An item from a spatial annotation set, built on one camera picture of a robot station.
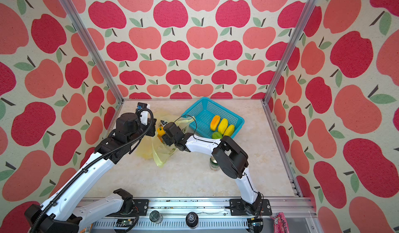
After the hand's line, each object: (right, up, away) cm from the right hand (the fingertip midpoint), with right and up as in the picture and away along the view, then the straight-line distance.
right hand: (171, 130), depth 92 cm
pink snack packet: (+54, -40, -23) cm, 70 cm away
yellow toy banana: (+32, +3, +9) cm, 34 cm away
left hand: (-3, +7, -19) cm, 20 cm away
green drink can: (+24, -16, -14) cm, 32 cm away
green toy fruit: (+27, -3, +1) cm, 28 cm away
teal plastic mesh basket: (+22, +14, +20) cm, 33 cm away
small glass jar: (-2, -33, -28) cm, 43 cm away
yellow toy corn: (+36, -1, +6) cm, 37 cm away
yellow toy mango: (+27, +4, +11) cm, 30 cm away
